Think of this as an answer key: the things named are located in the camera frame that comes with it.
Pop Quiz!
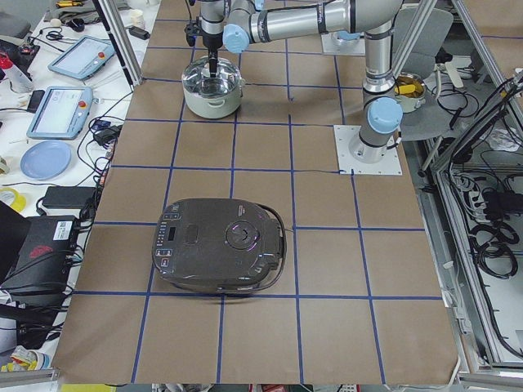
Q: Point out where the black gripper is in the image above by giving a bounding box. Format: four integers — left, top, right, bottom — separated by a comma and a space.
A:
203, 33, 221, 78

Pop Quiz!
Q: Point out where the glass pot lid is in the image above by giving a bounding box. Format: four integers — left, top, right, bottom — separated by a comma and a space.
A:
182, 56, 244, 98

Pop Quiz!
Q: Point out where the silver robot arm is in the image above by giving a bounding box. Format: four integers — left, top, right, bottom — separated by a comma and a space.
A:
186, 1, 402, 163

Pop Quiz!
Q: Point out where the pale green electric pot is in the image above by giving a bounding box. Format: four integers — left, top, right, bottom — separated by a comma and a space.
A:
181, 56, 244, 119

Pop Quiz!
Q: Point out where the steel pot with yellow items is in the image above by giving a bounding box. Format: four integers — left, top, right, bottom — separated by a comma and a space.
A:
395, 73, 427, 114

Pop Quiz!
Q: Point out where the upper teach pendant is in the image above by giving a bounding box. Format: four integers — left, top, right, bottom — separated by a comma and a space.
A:
47, 36, 115, 80

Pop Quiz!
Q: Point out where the teach pendant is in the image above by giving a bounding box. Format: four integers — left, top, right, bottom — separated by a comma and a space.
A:
26, 86, 93, 140
47, 36, 115, 80

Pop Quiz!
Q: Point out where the lower teach pendant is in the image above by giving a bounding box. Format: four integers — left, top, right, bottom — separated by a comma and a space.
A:
26, 86, 93, 140

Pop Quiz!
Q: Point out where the dark rice cooker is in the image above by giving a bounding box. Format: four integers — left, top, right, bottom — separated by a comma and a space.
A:
152, 198, 287, 294

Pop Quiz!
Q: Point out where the light blue plate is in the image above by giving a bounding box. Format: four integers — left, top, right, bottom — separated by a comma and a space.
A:
20, 140, 71, 180

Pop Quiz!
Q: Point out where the black power adapter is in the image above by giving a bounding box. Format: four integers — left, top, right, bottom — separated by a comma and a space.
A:
42, 186, 95, 209

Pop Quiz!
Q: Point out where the grey chair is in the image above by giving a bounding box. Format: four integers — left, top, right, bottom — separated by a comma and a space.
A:
392, 7, 454, 141

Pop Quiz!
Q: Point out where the yellow tape roll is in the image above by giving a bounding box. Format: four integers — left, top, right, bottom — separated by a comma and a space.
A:
0, 187, 26, 212

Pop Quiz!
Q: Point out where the black laptop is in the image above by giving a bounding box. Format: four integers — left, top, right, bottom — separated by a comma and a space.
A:
1, 203, 79, 296

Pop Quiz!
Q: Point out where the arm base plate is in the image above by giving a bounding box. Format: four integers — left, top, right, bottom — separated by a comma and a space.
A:
321, 31, 365, 56
333, 125, 402, 176

